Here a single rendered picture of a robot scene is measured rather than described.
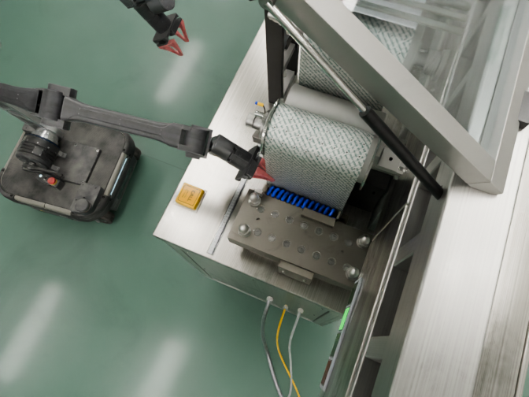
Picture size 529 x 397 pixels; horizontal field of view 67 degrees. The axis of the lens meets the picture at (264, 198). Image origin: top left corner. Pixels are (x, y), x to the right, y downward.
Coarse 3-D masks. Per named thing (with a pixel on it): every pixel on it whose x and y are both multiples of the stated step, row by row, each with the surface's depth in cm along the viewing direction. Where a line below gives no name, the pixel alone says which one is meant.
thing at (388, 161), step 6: (384, 150) 92; (390, 150) 92; (384, 156) 91; (390, 156) 91; (396, 156) 91; (378, 162) 92; (384, 162) 91; (390, 162) 91; (396, 162) 91; (378, 168) 92; (384, 168) 91; (390, 168) 90; (396, 168) 90; (396, 174) 91
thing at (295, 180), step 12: (276, 168) 106; (288, 168) 103; (276, 180) 114; (288, 180) 110; (300, 180) 107; (312, 180) 104; (324, 180) 101; (300, 192) 115; (312, 192) 111; (324, 192) 108; (336, 192) 105; (348, 192) 102; (324, 204) 116; (336, 204) 112
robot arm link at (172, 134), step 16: (64, 112) 102; (80, 112) 102; (96, 112) 102; (112, 112) 103; (64, 128) 104; (112, 128) 104; (128, 128) 103; (144, 128) 103; (160, 128) 103; (176, 128) 103; (192, 128) 103; (176, 144) 104; (192, 144) 104
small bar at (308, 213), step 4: (304, 208) 113; (304, 212) 113; (308, 212) 113; (312, 212) 113; (316, 212) 113; (304, 216) 113; (308, 216) 112; (312, 216) 112; (316, 216) 112; (320, 216) 112; (324, 216) 112; (312, 220) 113; (316, 220) 112; (320, 220) 112; (324, 220) 112; (328, 220) 112; (332, 220) 112; (324, 224) 113; (328, 224) 111; (332, 224) 111
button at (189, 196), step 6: (186, 186) 130; (192, 186) 130; (180, 192) 130; (186, 192) 130; (192, 192) 129; (198, 192) 129; (180, 198) 129; (186, 198) 129; (192, 198) 129; (198, 198) 129; (180, 204) 130; (186, 204) 128; (192, 204) 128
